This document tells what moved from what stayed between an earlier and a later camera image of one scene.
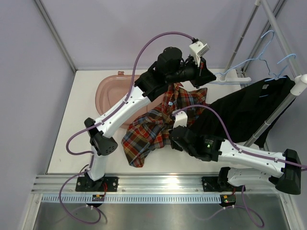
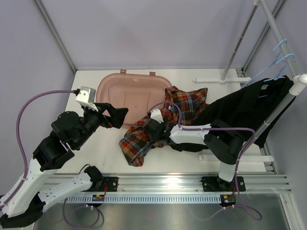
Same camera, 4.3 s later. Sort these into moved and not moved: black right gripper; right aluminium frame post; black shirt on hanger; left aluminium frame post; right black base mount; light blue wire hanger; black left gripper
Moved: black right gripper; light blue wire hanger; black left gripper
Not moved: left aluminium frame post; black shirt on hanger; right black base mount; right aluminium frame post
